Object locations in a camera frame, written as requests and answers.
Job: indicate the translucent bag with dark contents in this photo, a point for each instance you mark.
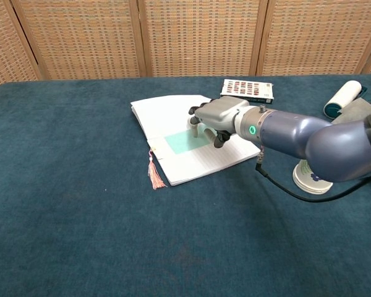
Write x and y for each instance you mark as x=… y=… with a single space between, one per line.
x=355 y=109

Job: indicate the teal cream bookmark pink tassel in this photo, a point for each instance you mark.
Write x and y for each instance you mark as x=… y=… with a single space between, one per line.
x=182 y=142

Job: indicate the white paper sheet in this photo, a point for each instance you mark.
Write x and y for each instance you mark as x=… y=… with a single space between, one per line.
x=160 y=114

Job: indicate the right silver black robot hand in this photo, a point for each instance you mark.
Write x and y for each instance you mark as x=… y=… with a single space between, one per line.
x=219 y=114

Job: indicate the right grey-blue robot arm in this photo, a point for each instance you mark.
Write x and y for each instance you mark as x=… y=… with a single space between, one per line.
x=312 y=139

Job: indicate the teal felt table cloth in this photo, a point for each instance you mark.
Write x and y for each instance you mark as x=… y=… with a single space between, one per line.
x=65 y=201

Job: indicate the small box with colourful print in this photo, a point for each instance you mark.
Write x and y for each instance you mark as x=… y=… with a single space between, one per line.
x=246 y=88

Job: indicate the woven wooden folding screen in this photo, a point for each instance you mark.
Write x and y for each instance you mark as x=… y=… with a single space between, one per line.
x=188 y=37

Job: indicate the stacked floral paper cups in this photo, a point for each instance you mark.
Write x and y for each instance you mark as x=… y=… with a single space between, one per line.
x=309 y=184

